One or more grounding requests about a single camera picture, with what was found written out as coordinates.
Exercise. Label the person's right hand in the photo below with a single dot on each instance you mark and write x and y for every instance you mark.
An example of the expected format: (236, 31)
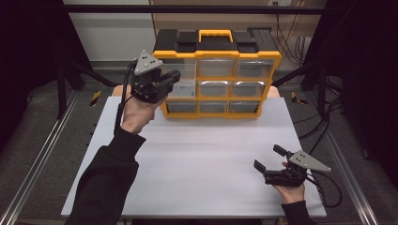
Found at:
(291, 193)

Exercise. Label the aluminium floor rail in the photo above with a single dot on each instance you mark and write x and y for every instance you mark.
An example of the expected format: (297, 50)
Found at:
(37, 159)
(350, 181)

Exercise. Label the black metal stand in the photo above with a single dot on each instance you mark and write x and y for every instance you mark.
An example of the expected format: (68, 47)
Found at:
(320, 87)
(62, 90)

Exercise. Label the white table cover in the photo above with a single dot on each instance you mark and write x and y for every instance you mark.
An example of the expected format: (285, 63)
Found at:
(203, 162)

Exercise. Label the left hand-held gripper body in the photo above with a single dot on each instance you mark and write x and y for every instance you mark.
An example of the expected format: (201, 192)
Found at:
(145, 81)

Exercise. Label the black horizontal frame bar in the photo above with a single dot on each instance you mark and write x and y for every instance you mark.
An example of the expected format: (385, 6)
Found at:
(219, 9)

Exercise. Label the clear plastic drawer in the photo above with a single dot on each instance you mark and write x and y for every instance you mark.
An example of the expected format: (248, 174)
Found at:
(186, 89)

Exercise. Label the yellow black floor tape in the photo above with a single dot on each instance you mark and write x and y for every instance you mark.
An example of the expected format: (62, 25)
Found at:
(296, 98)
(95, 97)

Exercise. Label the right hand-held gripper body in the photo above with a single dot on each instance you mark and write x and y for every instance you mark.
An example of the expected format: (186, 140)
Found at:
(291, 176)

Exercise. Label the person's left hand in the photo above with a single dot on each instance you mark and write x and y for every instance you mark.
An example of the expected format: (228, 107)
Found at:
(137, 115)

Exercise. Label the yellow black drawer cabinet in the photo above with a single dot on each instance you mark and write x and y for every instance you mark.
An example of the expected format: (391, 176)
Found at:
(219, 43)

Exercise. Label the wooden table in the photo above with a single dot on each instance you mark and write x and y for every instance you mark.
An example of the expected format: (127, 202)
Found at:
(273, 91)

